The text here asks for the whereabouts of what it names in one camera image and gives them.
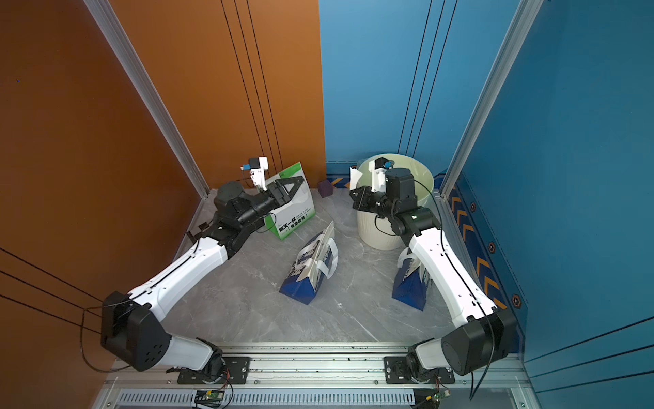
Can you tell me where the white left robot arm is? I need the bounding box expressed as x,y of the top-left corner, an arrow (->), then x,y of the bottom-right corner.
100,177 -> 306,383

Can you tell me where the brown checkered chessboard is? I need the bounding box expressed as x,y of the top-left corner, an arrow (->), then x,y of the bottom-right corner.
186,222 -> 213,244

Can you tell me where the green circuit board right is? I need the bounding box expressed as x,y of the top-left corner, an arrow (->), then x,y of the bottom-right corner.
411,390 -> 451,409

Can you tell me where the green white paper bag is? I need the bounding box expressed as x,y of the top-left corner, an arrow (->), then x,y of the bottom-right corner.
265,162 -> 315,240

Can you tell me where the blue white bag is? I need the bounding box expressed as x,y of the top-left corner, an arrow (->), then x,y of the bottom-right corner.
392,248 -> 431,311
279,222 -> 339,305

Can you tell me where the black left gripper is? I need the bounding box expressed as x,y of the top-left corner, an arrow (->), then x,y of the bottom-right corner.
235,176 -> 301,232

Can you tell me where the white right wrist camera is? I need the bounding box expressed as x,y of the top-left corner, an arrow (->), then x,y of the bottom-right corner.
369,157 -> 394,193

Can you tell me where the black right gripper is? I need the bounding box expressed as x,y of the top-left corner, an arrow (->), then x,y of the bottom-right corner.
349,185 -> 400,221

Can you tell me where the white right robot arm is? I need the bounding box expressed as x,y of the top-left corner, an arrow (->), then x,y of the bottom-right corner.
349,167 -> 518,383

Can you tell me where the pale green trash bin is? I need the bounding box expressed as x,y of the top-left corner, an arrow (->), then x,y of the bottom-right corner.
357,153 -> 434,251

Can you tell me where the green circuit board left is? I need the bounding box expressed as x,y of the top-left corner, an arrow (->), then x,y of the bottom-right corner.
193,390 -> 226,408

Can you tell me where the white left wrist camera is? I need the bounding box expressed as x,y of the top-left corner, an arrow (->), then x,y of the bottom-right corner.
241,157 -> 269,191

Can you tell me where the purple cube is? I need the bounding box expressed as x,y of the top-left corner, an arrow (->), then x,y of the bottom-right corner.
318,180 -> 334,198

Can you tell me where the torn white receipt piece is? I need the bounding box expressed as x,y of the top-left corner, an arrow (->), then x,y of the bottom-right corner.
349,165 -> 363,190

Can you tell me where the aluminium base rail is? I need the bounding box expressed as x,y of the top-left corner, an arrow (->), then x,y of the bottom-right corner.
94,343 -> 540,408

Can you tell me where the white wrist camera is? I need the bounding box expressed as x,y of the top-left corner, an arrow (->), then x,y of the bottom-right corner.
369,157 -> 394,193
241,157 -> 269,191

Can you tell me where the green circuit board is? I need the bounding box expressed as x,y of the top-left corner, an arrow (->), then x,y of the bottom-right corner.
193,390 -> 226,408
411,390 -> 451,409

